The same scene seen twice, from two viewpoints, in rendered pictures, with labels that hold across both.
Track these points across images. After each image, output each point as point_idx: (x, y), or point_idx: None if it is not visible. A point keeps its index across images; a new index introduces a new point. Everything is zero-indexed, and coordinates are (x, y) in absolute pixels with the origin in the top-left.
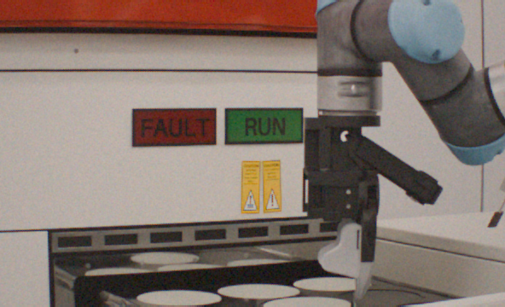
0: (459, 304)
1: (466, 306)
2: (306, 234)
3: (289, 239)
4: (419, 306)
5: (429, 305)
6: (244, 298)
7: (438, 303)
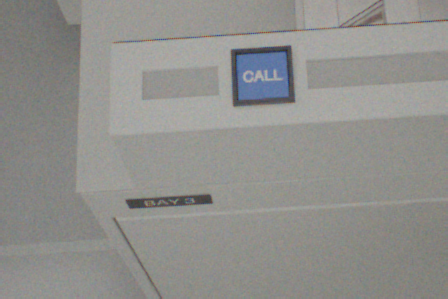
0: (437, 41)
1: (439, 51)
2: None
3: None
4: (396, 32)
5: (407, 33)
6: None
7: (422, 28)
